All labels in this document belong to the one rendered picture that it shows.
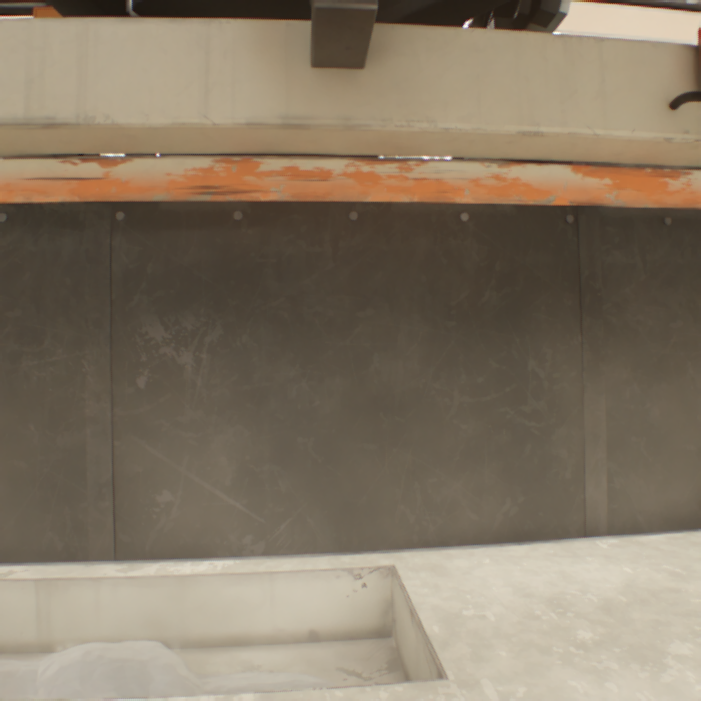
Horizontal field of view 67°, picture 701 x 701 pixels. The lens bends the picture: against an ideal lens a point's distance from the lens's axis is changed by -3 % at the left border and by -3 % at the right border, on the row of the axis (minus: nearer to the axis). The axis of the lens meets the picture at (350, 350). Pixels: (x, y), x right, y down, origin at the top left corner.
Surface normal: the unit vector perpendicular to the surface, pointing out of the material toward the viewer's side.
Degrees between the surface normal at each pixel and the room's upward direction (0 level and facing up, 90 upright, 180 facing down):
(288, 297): 90
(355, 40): 180
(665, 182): 90
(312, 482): 90
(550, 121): 90
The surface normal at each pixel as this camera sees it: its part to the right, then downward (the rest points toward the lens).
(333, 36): 0.02, 1.00
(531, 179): 0.09, -0.03
